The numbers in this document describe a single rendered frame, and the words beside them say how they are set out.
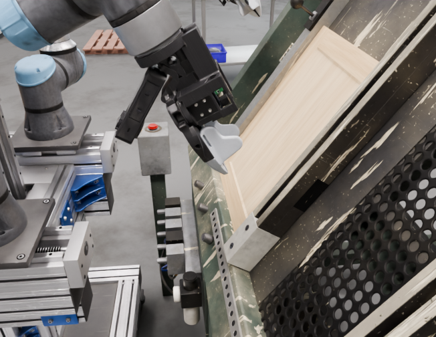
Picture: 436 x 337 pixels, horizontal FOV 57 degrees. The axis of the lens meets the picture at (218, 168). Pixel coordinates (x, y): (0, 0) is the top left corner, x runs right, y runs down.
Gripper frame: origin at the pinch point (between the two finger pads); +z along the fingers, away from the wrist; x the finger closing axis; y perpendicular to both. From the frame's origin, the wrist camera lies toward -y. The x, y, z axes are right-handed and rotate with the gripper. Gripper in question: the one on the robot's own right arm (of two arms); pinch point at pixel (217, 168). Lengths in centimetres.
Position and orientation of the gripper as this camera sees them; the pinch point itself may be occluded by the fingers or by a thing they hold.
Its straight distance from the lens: 60.2
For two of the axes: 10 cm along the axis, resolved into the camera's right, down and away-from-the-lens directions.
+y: 8.8, -4.3, -1.9
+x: -0.8, -5.3, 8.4
